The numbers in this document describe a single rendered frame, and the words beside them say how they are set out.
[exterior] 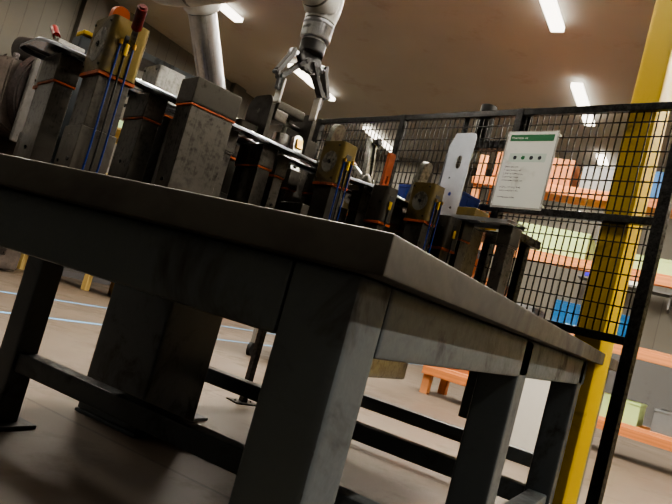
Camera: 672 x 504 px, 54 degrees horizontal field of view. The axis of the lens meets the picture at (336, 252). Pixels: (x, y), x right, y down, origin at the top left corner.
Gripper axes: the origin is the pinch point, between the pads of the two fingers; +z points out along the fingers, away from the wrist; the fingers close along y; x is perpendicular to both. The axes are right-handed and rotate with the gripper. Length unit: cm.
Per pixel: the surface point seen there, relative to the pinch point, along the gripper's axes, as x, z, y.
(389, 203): 20.7, 19.3, -26.0
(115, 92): 23, 22, 58
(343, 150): 21.8, 11.5, -3.5
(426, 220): 25, 20, -39
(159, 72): -11.6, 4.6, 36.7
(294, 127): -19.8, -0.5, -15.1
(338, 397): 108, 59, 60
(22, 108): -551, -52, -64
